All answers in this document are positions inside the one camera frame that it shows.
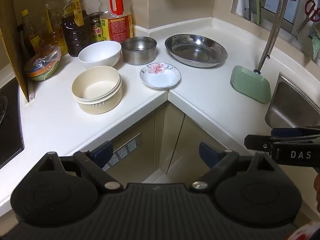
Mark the green cloth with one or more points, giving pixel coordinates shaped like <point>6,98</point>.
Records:
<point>316,45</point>

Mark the deep stainless steel bowl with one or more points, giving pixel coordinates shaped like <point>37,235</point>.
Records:
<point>138,52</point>

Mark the red white patterned cloth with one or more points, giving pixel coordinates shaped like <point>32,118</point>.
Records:
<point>308,231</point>

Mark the metal cabinet vent grille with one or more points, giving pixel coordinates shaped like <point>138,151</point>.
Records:
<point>125,151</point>

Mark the beige plastic bowl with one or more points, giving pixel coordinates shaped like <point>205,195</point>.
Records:
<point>97,90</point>

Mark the green flat utensil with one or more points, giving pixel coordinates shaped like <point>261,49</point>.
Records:
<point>258,2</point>

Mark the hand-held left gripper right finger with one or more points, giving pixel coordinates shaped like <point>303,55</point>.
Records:
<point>207,152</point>

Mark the beige cabinet door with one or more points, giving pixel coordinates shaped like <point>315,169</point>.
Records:
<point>140,130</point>
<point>190,140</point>

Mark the small floral white plate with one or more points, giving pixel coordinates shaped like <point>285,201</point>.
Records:
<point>160,78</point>

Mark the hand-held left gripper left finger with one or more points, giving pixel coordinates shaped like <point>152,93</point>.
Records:
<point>106,150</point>

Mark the stainless steel sink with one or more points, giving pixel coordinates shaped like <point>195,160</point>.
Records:
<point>292,105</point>

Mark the white ceramic bowl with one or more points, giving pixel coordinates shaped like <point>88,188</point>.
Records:
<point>100,53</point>

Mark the plastic-wrapped colourful bowls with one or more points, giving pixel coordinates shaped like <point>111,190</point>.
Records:
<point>42,65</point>

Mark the black stove top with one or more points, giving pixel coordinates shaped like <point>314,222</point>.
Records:
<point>10,130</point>

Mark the window frame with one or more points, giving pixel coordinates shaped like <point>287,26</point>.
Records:
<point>275,12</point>

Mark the slim yellow-capped sauce bottle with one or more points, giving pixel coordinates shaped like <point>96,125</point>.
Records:
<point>28,35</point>

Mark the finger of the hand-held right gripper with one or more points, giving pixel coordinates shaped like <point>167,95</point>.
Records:
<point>257,142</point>
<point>287,132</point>

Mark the light yellow oil bottle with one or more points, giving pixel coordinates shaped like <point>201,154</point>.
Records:
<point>52,25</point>

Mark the green square plate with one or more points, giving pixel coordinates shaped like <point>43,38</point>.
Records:
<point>250,85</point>

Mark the metal dish rack leg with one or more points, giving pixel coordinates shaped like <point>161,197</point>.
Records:
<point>273,30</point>

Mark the person's right hand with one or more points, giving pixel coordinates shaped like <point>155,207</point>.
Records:
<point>317,188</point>

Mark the wide stainless steel plate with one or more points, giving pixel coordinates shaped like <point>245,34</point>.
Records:
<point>196,50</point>

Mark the green-label sauce jar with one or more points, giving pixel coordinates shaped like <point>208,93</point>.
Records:
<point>96,27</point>

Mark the dark oil bottle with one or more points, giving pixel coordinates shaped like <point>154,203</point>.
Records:
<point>76,30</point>

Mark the grey metal utensil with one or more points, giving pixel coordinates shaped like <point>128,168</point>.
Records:
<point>248,2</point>

